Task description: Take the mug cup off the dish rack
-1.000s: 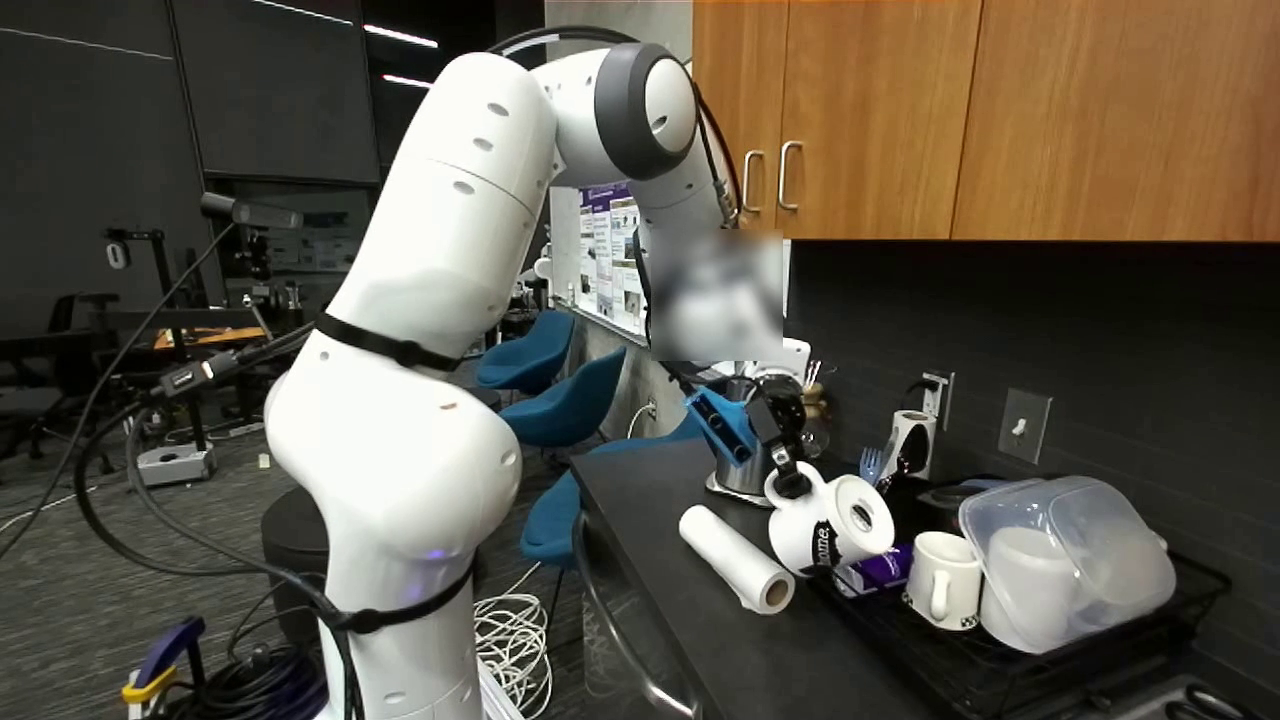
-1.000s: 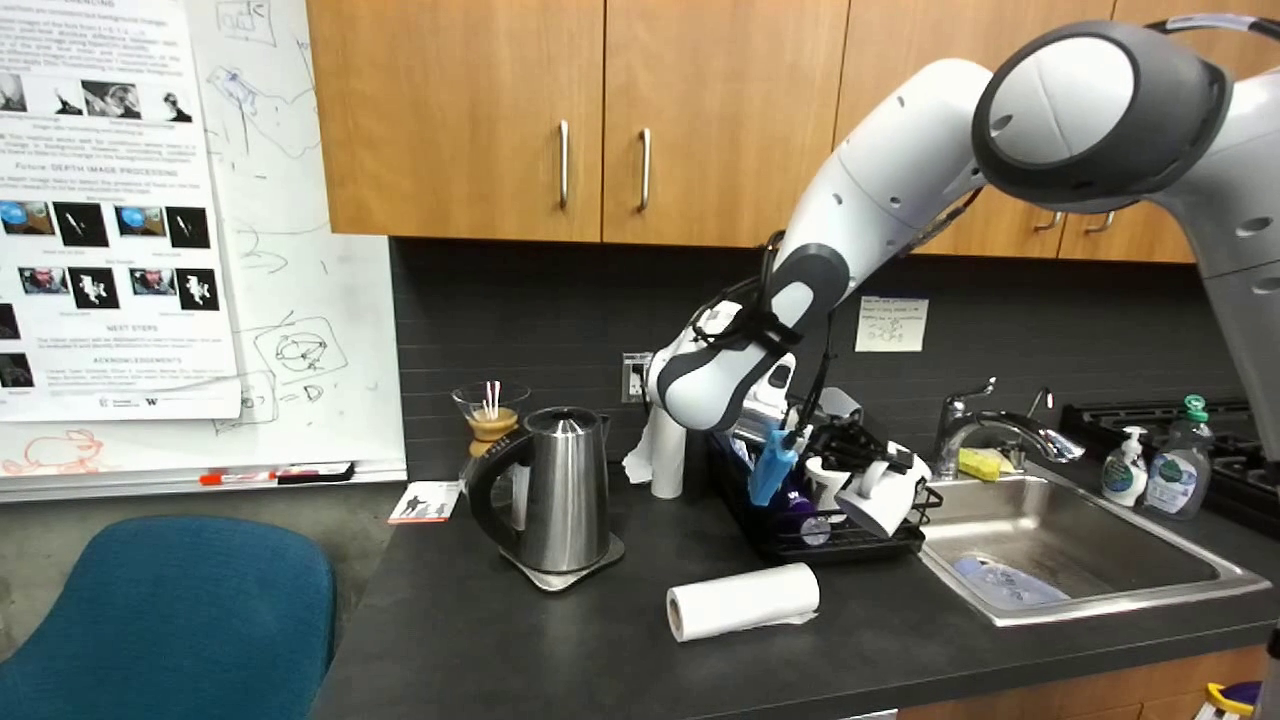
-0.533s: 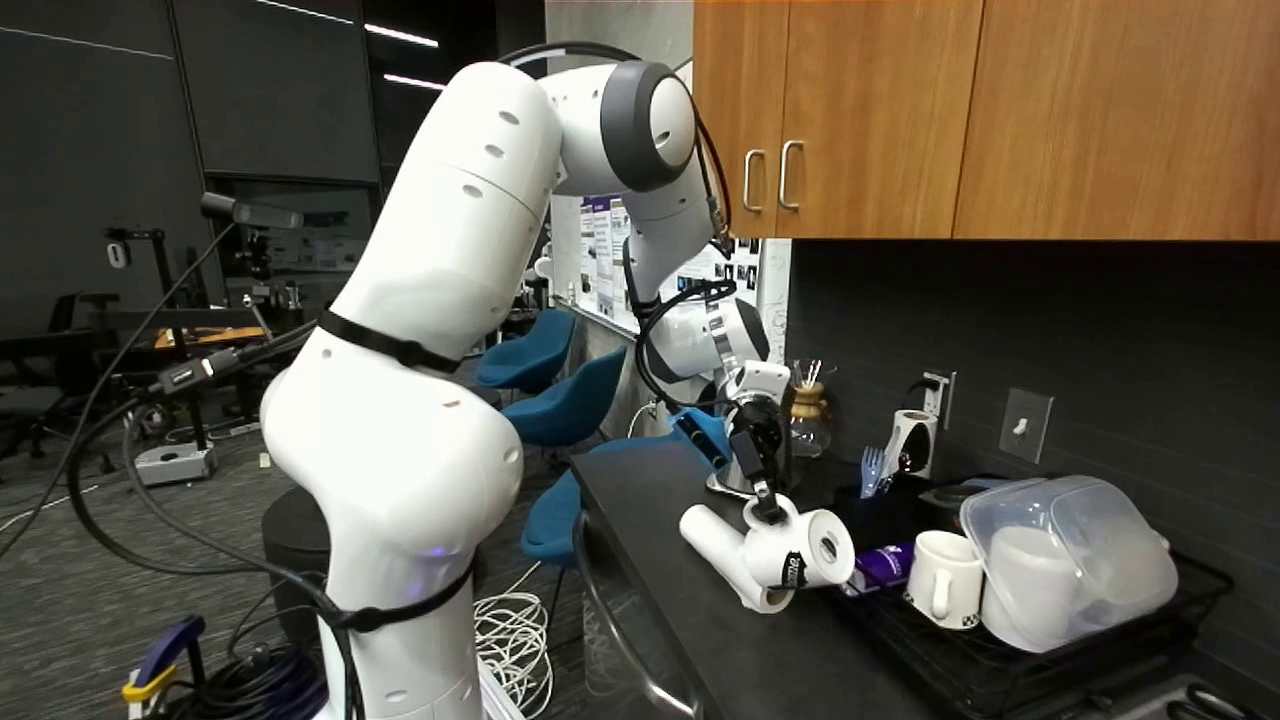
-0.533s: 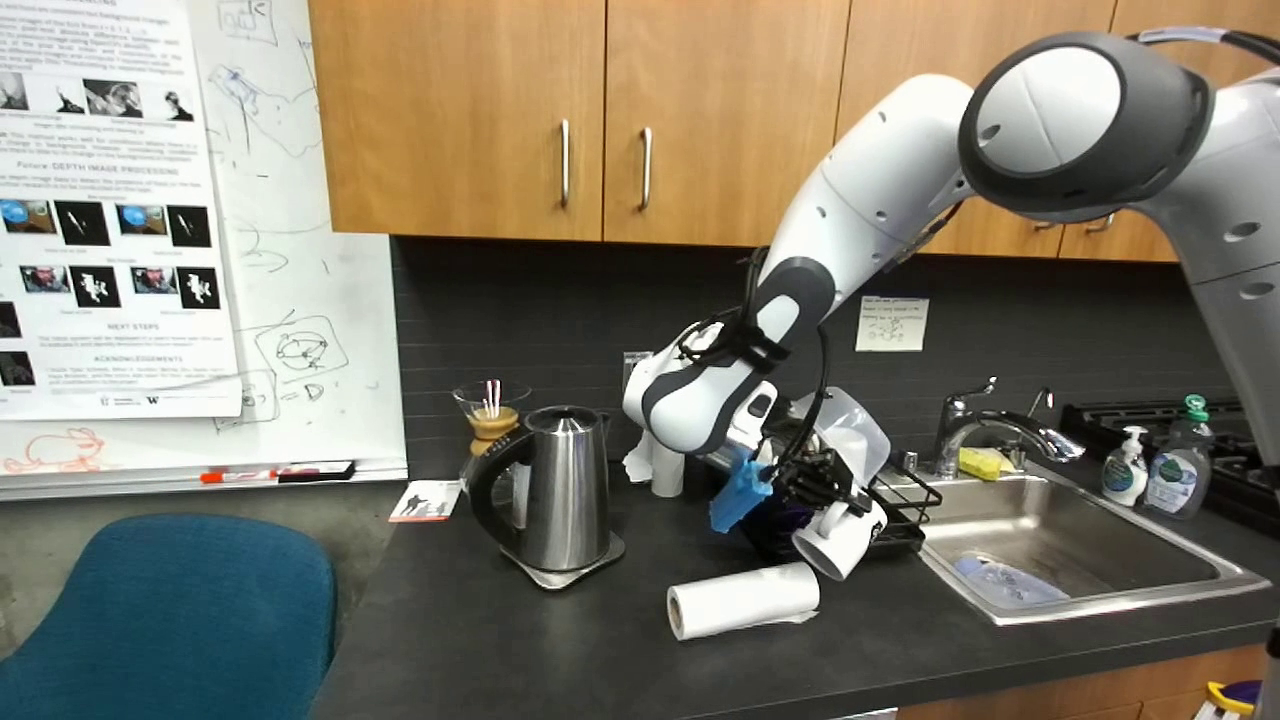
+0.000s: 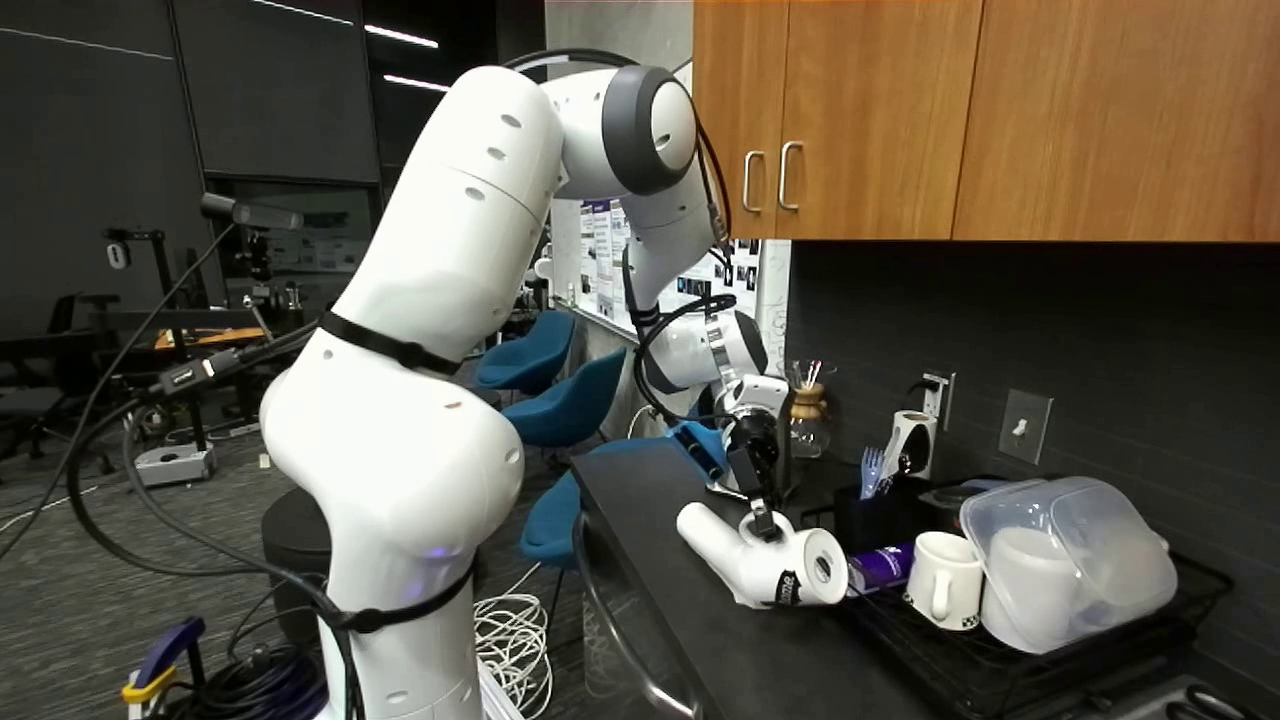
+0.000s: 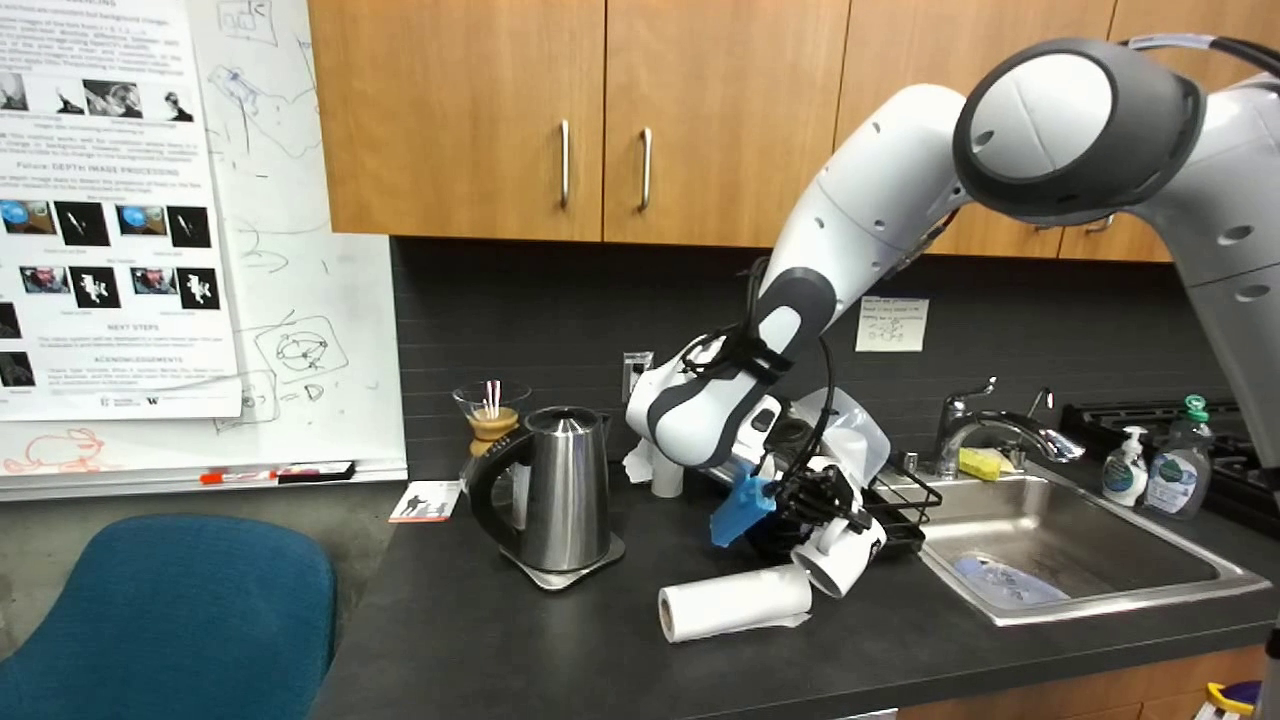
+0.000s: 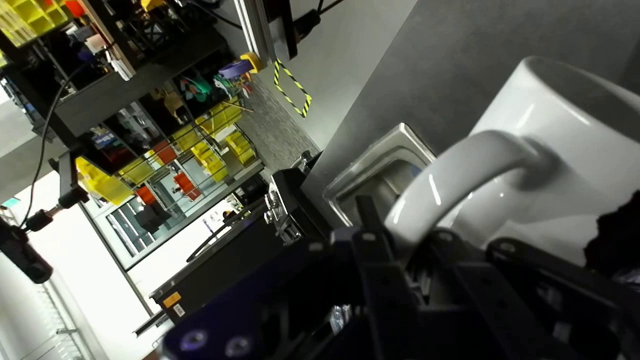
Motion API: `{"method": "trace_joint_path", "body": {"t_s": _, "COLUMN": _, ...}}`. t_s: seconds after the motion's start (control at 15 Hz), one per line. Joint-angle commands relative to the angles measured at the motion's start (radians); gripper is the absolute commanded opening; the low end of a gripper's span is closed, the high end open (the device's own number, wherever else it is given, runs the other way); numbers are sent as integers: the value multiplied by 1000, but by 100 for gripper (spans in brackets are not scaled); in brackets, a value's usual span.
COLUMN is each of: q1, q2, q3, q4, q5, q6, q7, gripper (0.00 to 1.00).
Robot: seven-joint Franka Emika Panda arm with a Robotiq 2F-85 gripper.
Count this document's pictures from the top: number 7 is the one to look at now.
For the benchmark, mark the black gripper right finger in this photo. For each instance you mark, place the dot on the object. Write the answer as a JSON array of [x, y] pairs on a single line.
[[532, 307]]

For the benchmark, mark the black camera on tripod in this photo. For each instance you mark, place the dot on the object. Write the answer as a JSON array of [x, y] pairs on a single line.
[[23, 253]]

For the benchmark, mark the aluminium frame post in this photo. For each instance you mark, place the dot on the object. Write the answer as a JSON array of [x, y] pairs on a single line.
[[252, 27]]

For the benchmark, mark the stainless steel sink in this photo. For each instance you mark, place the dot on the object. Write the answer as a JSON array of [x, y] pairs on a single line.
[[372, 161]]

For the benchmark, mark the yellow black hazard tape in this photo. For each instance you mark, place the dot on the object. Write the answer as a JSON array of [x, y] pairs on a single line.
[[292, 81]]

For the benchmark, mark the white mug black print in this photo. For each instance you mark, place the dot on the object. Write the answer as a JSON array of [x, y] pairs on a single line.
[[532, 133]]

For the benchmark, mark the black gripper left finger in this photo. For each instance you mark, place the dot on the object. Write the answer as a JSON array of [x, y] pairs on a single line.
[[386, 307]]

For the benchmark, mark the storage shelf with bins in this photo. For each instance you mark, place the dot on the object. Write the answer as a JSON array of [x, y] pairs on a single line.
[[133, 100]]

